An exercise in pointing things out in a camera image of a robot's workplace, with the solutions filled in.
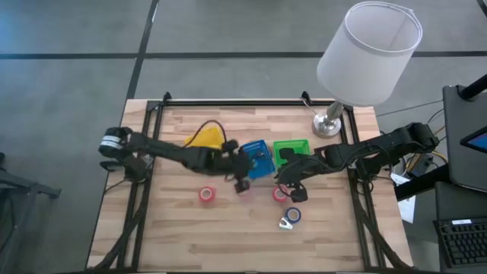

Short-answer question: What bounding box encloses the black floor stand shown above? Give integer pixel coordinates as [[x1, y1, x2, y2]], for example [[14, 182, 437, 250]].
[[0, 151, 62, 274]]

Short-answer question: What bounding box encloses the tablet with blue screen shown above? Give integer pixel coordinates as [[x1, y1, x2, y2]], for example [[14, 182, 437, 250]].
[[459, 126, 487, 154]]

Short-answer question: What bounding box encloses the yellow plastic basket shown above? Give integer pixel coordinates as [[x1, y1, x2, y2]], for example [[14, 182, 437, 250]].
[[184, 126, 228, 151]]

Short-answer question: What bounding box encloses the blue tape roll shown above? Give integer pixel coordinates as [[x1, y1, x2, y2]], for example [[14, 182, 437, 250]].
[[284, 206, 303, 225]]

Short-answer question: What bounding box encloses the black keyboard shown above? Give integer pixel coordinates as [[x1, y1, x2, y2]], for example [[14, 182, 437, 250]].
[[432, 218, 487, 269]]

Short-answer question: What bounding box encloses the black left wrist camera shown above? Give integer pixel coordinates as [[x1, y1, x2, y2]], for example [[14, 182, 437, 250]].
[[221, 139, 240, 154]]

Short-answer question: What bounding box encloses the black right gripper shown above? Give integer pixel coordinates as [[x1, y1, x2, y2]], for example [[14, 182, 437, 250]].
[[275, 154, 319, 203]]

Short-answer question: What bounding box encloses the black pole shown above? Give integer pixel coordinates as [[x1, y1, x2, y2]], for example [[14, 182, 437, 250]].
[[456, 73, 487, 103]]

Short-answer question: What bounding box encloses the black support beam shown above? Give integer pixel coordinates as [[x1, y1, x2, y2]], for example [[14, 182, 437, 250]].
[[393, 162, 452, 202]]

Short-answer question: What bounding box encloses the white paper sheet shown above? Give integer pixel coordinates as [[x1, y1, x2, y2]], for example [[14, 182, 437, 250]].
[[390, 171, 418, 225]]

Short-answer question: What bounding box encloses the blue plastic basket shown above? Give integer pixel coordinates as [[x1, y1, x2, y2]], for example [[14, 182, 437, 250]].
[[241, 139, 276, 180]]

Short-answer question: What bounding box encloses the yellow cable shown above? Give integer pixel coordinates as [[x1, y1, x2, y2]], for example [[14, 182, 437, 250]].
[[428, 125, 450, 164]]

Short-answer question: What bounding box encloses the green plastic basket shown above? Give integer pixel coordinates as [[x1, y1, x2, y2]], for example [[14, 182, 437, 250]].
[[272, 139, 311, 169]]

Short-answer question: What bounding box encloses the black metal table frame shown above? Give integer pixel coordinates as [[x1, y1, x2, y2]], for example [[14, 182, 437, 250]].
[[85, 91, 414, 274]]

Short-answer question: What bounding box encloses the white shade metal table lamp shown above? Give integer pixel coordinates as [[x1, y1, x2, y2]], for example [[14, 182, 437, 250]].
[[311, 0, 424, 140]]

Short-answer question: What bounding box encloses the thin lamp cord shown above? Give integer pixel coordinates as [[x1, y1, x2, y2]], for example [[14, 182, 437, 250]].
[[300, 97, 319, 116]]

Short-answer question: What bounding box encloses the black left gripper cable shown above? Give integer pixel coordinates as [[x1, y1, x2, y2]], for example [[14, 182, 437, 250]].
[[191, 119, 228, 150]]

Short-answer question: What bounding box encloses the red tape roll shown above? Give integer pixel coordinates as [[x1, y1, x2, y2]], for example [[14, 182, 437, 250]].
[[198, 185, 217, 204], [271, 185, 291, 204]]

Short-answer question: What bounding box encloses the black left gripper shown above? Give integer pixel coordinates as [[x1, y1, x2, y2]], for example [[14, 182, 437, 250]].
[[222, 150, 255, 194]]

